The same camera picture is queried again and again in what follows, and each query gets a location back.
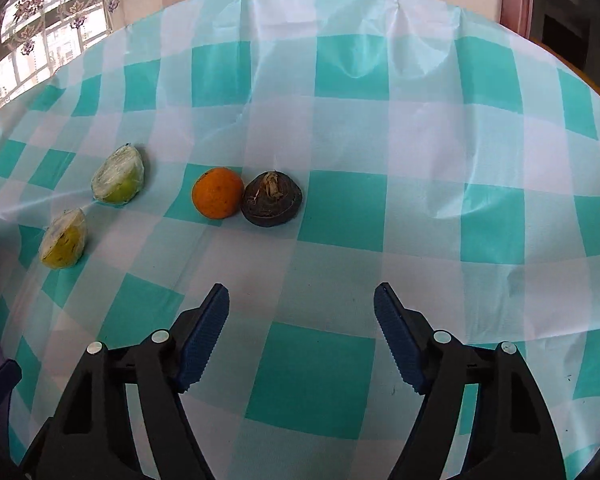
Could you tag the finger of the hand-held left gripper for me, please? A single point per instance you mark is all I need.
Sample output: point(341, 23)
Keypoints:
point(0, 385)

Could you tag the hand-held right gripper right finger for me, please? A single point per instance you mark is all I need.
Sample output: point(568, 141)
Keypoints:
point(400, 345)

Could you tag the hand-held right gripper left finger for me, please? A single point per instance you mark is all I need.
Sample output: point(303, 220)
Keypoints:
point(202, 345)

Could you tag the orange mandarin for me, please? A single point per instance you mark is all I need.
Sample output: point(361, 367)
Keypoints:
point(217, 194)

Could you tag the lemon half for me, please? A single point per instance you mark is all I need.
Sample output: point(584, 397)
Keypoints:
point(62, 242)

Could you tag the dark water chestnut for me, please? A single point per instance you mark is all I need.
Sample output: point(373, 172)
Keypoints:
point(272, 202)

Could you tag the lime half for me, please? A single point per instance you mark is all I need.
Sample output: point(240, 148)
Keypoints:
point(117, 175)

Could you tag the teal white checkered tablecloth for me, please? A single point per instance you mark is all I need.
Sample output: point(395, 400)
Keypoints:
point(330, 160)

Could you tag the floral lace curtain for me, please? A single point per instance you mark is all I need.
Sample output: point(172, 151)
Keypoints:
point(45, 25)

